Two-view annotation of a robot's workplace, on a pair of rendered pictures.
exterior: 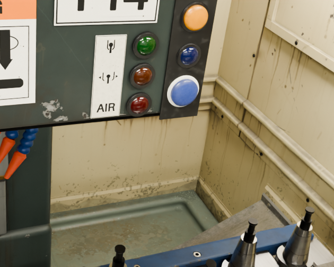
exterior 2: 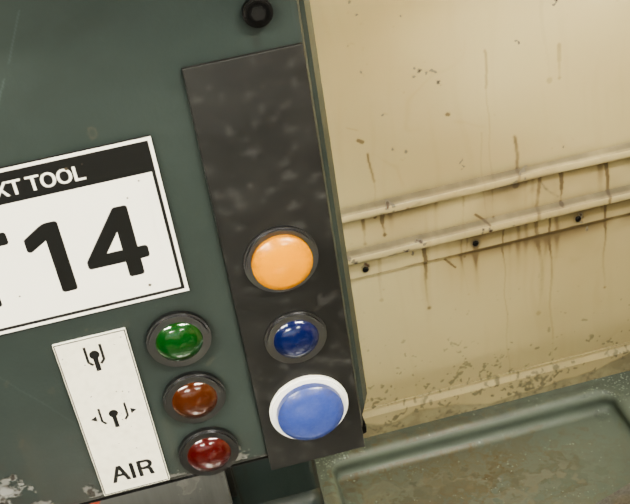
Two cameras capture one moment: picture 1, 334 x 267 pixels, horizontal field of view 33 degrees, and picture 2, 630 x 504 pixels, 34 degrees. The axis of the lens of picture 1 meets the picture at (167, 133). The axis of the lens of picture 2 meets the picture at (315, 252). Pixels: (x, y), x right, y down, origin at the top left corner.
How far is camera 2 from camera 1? 0.26 m
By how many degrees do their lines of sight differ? 18
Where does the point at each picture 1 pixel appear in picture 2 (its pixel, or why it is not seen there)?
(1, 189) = not seen: hidden behind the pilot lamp
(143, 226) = (530, 456)
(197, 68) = (329, 357)
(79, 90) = (59, 450)
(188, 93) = (317, 415)
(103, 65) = (92, 397)
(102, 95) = (113, 450)
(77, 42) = (15, 365)
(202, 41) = (321, 302)
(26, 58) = not seen: outside the picture
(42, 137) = not seen: hidden behind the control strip
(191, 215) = (628, 427)
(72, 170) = (376, 362)
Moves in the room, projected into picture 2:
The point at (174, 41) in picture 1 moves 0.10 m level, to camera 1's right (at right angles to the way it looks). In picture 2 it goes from (248, 316) to (488, 331)
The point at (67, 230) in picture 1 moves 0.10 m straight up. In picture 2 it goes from (382, 472) to (376, 431)
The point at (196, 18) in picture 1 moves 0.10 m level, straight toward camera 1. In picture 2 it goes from (279, 267) to (179, 439)
